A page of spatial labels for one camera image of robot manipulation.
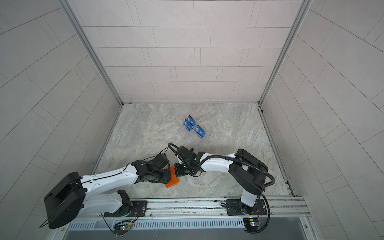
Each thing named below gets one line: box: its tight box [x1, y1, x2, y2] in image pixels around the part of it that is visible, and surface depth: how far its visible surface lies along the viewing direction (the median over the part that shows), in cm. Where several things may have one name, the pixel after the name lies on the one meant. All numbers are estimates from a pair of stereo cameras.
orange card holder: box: [165, 165, 180, 188], surface depth 80 cm
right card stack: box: [194, 124, 206, 140], surface depth 92 cm
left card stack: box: [183, 115, 197, 133], surface depth 97 cm
